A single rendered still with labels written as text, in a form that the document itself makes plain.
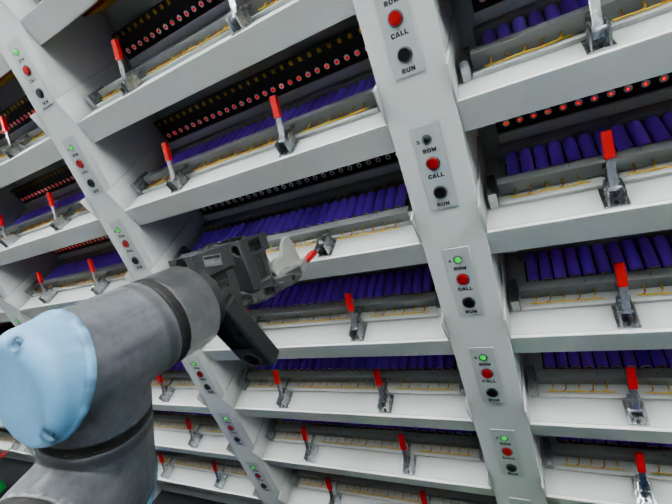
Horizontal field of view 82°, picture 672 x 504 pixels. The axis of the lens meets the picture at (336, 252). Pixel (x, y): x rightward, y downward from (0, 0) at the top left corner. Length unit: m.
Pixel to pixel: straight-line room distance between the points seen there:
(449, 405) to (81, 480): 0.64
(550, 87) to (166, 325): 0.50
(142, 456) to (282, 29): 0.54
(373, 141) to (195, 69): 0.31
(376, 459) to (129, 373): 0.79
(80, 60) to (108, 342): 0.77
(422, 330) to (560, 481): 0.41
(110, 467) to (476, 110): 0.55
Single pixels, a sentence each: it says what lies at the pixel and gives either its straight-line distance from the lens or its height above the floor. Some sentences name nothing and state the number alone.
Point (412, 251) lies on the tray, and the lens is 0.63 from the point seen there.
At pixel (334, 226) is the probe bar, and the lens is 0.71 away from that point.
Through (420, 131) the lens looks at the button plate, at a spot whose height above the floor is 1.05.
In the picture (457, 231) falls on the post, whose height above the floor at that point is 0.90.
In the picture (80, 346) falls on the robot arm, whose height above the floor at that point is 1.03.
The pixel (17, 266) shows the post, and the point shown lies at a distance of 1.60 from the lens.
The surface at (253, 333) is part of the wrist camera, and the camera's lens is 0.49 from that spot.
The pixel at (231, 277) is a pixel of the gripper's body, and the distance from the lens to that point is 0.48.
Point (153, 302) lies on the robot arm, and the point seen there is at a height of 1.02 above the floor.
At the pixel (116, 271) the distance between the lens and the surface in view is 1.21.
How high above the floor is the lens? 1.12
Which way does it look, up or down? 19 degrees down
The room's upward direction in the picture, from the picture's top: 20 degrees counter-clockwise
